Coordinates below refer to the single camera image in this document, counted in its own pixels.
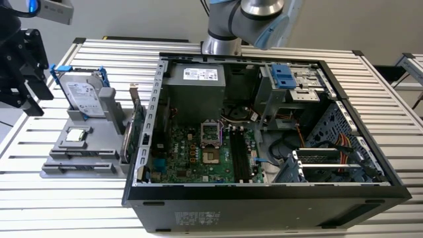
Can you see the metal slat side table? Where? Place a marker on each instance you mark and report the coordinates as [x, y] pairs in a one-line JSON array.
[[411, 65]]

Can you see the grey power supply unit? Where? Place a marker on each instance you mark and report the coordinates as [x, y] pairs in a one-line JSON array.
[[195, 99]]

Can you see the thin metal locking lever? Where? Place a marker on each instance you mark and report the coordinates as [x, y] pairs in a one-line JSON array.
[[220, 135]]

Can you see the graphics card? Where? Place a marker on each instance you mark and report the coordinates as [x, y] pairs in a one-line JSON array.
[[134, 129]]

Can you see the CPU socket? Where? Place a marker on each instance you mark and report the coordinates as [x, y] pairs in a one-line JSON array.
[[211, 156]]

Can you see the grey disk bay frame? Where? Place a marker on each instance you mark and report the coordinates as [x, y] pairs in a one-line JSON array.
[[317, 155]]

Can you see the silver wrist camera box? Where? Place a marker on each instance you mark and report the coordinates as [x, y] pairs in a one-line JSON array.
[[56, 11]]

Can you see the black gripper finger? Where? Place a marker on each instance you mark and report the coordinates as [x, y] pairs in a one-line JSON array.
[[32, 54], [20, 99]]

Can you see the open black PC case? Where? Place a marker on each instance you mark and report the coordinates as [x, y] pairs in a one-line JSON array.
[[231, 213]]

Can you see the green motherboard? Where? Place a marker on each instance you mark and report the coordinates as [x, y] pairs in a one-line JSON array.
[[184, 158]]

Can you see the perforated metal disk bay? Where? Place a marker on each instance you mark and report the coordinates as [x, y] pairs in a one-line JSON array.
[[326, 129]]

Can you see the grey plastic parts rack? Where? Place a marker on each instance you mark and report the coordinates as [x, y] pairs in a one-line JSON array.
[[100, 140]]

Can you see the black round fan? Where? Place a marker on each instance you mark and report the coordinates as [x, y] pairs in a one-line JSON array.
[[238, 112]]

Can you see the hard disk in blue carrier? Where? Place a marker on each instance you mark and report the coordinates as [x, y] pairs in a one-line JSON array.
[[80, 96]]

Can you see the grey metal drive bay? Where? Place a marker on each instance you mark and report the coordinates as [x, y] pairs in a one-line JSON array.
[[274, 106]]

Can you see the blue plastic bay latch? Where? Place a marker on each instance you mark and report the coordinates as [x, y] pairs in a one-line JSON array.
[[281, 77]]

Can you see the silver CPU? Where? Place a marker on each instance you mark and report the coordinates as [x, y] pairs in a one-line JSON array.
[[75, 136]]

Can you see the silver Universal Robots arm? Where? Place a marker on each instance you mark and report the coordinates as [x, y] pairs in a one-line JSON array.
[[238, 22]]

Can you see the black RAM slot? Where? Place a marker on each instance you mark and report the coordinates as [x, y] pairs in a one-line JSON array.
[[243, 153], [234, 153], [249, 153], [239, 153]]

